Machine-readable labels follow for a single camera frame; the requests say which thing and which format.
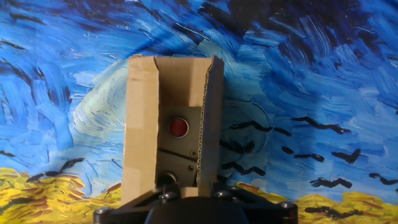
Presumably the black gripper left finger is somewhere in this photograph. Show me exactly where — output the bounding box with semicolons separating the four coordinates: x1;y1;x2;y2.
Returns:
93;183;181;224

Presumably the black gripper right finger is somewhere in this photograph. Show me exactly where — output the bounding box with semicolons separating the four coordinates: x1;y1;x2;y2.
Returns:
213;182;299;224

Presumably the brown cardboard box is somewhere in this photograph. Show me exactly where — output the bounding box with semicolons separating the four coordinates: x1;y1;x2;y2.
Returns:
120;55;225;206

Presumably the Van Gogh print cloth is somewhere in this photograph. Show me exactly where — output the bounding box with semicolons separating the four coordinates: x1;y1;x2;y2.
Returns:
0;0;398;224

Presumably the grey red-button switch box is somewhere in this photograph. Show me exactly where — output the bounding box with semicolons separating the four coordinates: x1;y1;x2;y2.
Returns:
157;105;202;158

